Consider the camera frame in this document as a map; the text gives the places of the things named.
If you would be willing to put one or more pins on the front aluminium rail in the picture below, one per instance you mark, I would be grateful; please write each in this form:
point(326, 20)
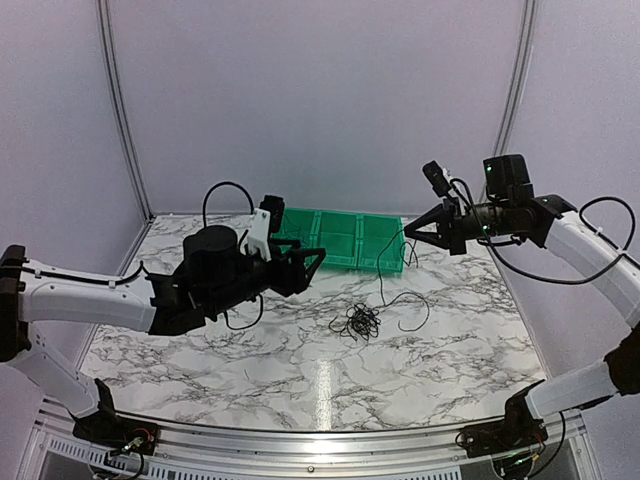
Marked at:
point(192, 451)

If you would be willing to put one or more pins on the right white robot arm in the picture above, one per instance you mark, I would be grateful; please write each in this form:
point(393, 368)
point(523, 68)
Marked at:
point(551, 223)

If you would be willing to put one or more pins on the left aluminium frame post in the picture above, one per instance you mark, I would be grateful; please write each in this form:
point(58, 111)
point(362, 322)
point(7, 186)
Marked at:
point(109, 54)

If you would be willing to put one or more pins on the middle green storage bin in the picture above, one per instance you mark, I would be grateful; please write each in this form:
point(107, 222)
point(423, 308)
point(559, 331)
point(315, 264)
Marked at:
point(338, 233)

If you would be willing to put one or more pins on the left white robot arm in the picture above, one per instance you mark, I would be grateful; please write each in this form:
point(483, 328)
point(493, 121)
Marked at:
point(220, 269)

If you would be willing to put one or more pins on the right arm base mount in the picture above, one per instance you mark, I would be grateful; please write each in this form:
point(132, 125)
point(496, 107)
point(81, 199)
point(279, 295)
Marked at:
point(495, 437)

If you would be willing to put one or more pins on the aluminium frame post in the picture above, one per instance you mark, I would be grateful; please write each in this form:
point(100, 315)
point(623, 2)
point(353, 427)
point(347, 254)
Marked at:
point(519, 72)
point(109, 54)

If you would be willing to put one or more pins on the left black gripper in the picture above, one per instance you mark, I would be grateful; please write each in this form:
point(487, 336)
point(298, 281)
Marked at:
point(286, 285)

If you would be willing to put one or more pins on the left green storage bin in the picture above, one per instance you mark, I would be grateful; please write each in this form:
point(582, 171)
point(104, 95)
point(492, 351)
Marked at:
point(302, 224)

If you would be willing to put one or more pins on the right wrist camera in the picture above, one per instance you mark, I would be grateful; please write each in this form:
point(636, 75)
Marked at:
point(440, 180)

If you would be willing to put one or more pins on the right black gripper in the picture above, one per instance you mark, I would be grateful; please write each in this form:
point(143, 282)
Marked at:
point(457, 238)

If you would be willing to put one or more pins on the right aluminium frame post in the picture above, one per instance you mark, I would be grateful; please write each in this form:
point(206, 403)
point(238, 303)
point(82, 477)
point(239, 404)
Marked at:
point(519, 72)

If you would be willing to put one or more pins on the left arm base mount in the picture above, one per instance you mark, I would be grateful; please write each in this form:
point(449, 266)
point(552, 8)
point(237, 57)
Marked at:
point(120, 434)

